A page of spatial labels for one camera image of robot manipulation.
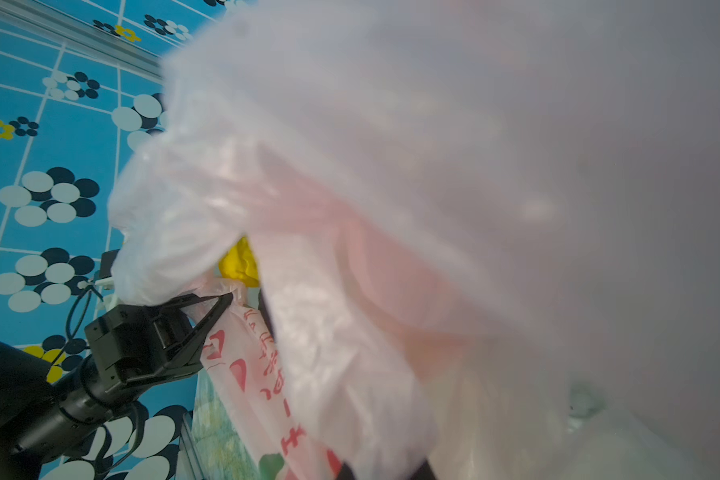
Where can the yellow fake lemon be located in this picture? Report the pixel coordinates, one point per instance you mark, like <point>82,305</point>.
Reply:
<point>239,263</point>

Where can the pink plastic bag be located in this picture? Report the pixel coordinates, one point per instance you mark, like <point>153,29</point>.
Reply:
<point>488,232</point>

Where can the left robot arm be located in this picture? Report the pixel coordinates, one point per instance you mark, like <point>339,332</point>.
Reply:
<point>30,434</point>

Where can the left aluminium corner post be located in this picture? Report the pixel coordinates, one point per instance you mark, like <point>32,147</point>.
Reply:
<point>47,21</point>

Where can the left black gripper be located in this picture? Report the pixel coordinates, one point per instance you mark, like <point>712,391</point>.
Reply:
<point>133,349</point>

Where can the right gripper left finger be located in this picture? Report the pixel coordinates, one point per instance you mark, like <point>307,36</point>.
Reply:
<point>345,473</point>

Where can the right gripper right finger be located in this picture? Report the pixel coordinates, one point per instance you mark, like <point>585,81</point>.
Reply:
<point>423,472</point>

